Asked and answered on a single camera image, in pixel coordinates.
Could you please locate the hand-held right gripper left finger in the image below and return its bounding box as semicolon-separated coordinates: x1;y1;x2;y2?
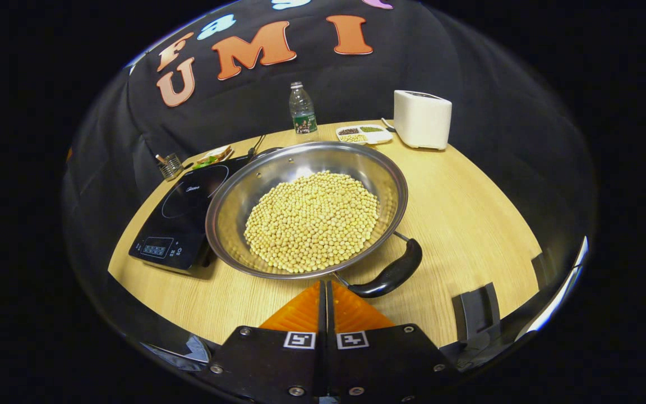
210;281;327;402

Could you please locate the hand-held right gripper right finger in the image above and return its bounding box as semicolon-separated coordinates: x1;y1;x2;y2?
326;281;459;402

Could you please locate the black induction cooktop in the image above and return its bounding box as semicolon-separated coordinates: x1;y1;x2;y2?
128;155;257;274

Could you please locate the steel pot with black handles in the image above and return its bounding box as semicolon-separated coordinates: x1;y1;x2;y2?
205;141;423;299

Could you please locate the pile of yellow soybeans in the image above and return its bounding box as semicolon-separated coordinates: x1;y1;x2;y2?
243;171;381;274

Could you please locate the small white plate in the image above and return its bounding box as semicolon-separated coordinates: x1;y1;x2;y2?
191;146;235;171

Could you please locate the white divided bean dish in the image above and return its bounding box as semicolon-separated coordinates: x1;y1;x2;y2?
336;124;394;146

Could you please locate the clear plastic water bottle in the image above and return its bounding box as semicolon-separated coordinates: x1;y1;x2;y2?
289;82;320;141

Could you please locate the white toaster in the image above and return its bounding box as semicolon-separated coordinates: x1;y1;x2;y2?
394;90;453;151

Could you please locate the black backdrop cloth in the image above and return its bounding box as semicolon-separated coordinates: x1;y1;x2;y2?
62;0;598;315

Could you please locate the black plastic bracket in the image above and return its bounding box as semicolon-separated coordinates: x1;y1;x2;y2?
451;282;503;360

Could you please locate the black cooktop power cable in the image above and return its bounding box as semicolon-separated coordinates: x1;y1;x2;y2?
247;134;267;161

